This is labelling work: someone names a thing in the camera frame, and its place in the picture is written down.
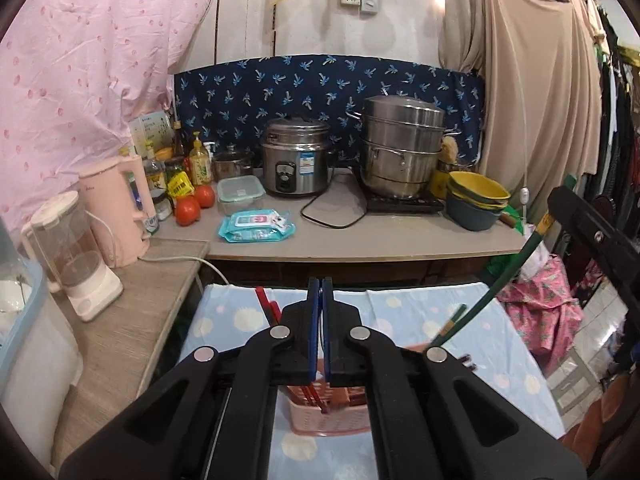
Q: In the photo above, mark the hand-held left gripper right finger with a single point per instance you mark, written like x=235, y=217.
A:
x=327, y=330

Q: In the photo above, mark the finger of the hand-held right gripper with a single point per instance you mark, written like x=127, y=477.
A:
x=585, y=225

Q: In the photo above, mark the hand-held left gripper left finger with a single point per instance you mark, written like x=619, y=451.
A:
x=314, y=330

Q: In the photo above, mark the dark red chopstick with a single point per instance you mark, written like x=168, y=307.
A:
x=274, y=312

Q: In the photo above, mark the pink perforated utensil holder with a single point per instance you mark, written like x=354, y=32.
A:
x=325, y=425

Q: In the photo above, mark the green chopstick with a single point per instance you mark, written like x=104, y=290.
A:
x=452, y=320
x=492, y=290

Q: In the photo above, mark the person's right hand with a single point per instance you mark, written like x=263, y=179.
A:
x=620, y=420

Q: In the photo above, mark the blue spotted tablecloth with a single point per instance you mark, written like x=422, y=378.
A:
x=400, y=310

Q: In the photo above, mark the green bag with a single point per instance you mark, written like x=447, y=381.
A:
x=502, y=265

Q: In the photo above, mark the pink floral cloth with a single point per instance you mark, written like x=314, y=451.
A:
x=540, y=305

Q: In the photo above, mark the yellow bowl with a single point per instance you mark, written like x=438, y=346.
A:
x=477, y=187

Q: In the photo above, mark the hanging clothes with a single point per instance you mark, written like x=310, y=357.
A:
x=617, y=110

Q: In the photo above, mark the blue wet wipes pack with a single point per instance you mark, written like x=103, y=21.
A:
x=255, y=225

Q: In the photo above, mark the black induction cooker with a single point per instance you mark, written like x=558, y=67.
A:
x=405, y=204

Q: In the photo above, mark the beige curtain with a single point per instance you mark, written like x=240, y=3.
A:
x=525, y=85

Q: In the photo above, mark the clear green-lidded food container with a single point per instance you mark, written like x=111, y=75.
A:
x=240, y=195

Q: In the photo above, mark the yellow sponge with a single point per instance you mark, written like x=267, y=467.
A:
x=449, y=150

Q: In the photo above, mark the steel rice cooker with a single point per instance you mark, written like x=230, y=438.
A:
x=295, y=160

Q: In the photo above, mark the red tomato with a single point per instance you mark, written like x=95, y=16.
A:
x=205, y=196
x=187, y=210

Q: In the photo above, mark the wooden side shelf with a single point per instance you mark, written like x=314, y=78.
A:
x=140, y=310

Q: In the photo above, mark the small steel pot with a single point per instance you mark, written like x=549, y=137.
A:
x=232, y=165

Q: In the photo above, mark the stacked steel steamer pot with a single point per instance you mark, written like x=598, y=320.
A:
x=400, y=150

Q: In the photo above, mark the yellow packet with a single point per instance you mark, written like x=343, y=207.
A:
x=180, y=185

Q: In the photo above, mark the yellow dish soap bottle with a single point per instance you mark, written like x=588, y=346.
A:
x=201, y=165

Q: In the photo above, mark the dark sauce bottle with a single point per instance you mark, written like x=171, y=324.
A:
x=154, y=172

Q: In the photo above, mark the pink electric kettle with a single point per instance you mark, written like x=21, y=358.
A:
x=120, y=210

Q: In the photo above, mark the white blender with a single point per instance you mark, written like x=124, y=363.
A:
x=90, y=285

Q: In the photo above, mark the navy printed cloth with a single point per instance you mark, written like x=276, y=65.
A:
x=300, y=85

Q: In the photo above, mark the white green carton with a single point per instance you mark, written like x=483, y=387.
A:
x=150, y=132

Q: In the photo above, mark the white plastic basin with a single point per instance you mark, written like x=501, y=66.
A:
x=40, y=370

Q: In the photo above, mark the light blue plastic basin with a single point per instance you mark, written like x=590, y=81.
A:
x=31, y=265

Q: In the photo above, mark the pink dotted curtain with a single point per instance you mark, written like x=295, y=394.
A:
x=90, y=70

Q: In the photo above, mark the white wall switch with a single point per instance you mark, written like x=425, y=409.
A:
x=370, y=2

